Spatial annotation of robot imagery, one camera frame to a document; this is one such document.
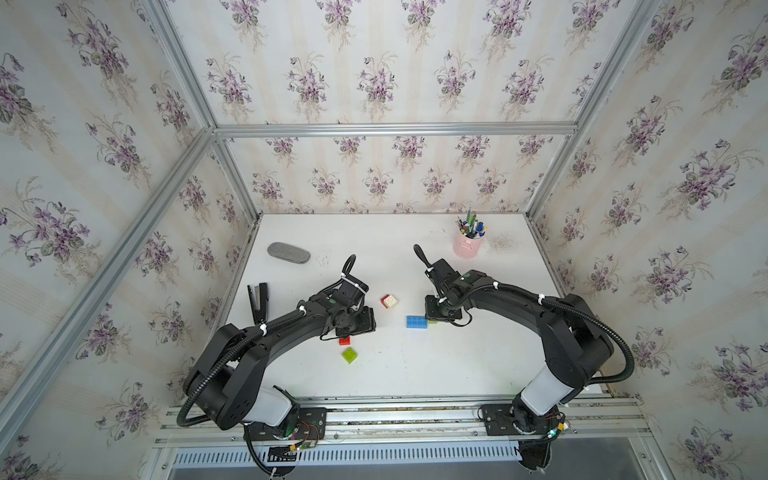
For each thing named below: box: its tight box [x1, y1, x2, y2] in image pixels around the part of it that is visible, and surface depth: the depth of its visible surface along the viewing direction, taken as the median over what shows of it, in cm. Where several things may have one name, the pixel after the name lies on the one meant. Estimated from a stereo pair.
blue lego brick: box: [406, 315, 429, 329], surface depth 92 cm
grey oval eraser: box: [267, 242, 311, 264], surface depth 106 cm
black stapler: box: [247, 282, 269, 325], surface depth 97 cm
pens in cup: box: [455, 206, 489, 239], surface depth 104 cm
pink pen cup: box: [453, 232, 486, 259], surface depth 104 cm
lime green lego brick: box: [342, 347, 359, 364], surface depth 85 cm
